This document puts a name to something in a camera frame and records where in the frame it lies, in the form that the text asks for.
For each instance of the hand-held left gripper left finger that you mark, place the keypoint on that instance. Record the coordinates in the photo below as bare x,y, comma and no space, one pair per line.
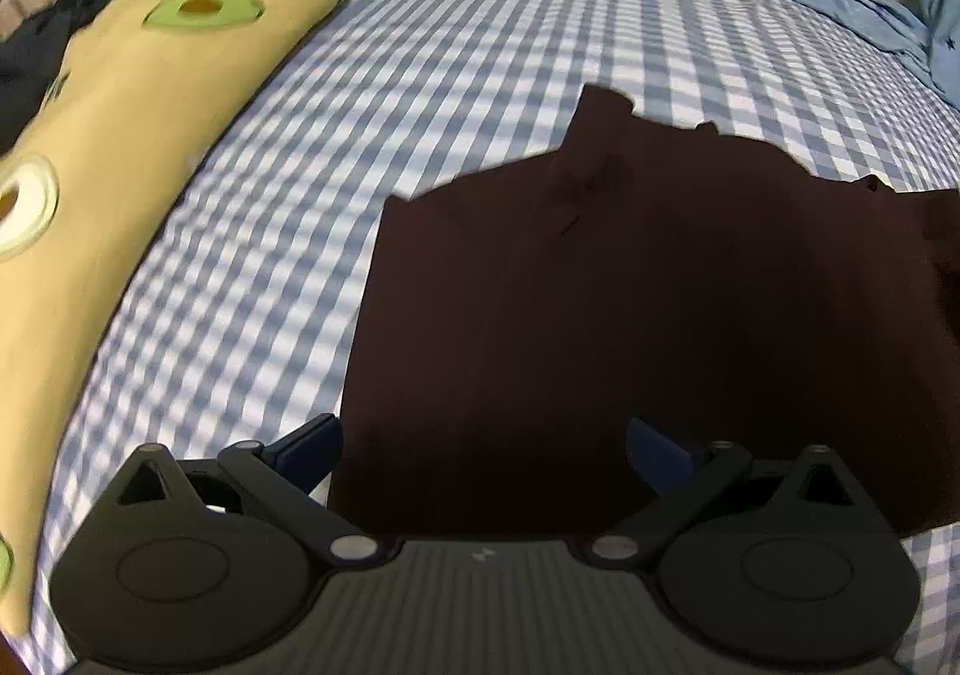
311,451

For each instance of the light blue crumpled cloth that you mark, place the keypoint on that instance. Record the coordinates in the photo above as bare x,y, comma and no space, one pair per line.
885,15

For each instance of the blue checked bed sheet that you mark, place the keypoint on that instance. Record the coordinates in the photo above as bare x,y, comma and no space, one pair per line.
337,120

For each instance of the dark clothing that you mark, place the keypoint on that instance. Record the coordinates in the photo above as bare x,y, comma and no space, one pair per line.
30,60

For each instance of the yellow avocado print bolster pillow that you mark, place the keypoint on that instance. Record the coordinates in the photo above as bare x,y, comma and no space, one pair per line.
150,142

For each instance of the maroon printed sweatshirt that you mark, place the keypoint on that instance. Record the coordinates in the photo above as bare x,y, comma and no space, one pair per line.
600,307

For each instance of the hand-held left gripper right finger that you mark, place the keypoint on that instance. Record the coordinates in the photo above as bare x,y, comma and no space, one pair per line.
656,456

